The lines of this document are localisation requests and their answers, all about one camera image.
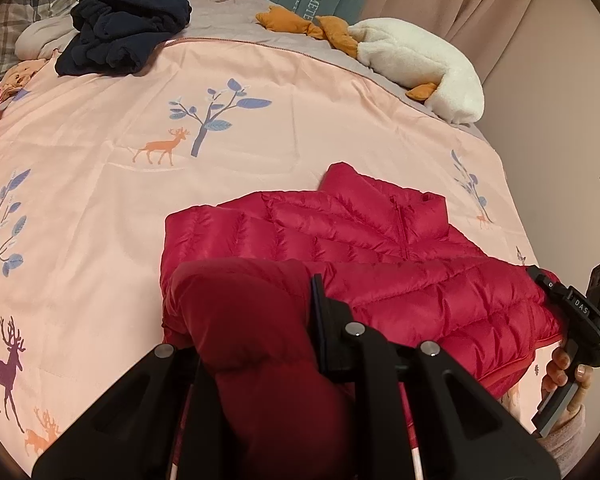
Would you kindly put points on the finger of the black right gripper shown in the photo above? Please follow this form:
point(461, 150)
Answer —
point(557, 294)

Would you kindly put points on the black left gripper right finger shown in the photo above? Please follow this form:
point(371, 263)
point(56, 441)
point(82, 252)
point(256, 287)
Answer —
point(416, 412)

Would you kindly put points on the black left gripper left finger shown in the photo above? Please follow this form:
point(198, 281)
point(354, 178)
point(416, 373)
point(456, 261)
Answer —
point(154, 422)

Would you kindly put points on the red quilted down jacket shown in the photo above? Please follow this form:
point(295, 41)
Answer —
point(255, 284)

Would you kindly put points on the person's right hand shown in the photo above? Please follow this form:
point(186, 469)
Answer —
point(561, 370)

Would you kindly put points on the pink sleeve cuff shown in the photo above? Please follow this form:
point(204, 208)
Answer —
point(565, 443)

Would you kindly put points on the white fleece orange jacket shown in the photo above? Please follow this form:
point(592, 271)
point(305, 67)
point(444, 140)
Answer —
point(431, 70)

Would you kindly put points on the pink deer print duvet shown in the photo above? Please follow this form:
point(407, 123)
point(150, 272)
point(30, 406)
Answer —
point(91, 166)

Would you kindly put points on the small orange patterned cloth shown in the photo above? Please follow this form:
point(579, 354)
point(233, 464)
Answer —
point(18, 76)

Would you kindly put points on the dark navy crumpled garment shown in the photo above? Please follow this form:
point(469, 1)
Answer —
point(117, 37)

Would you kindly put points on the beige folded garment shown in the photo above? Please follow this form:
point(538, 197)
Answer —
point(42, 38)

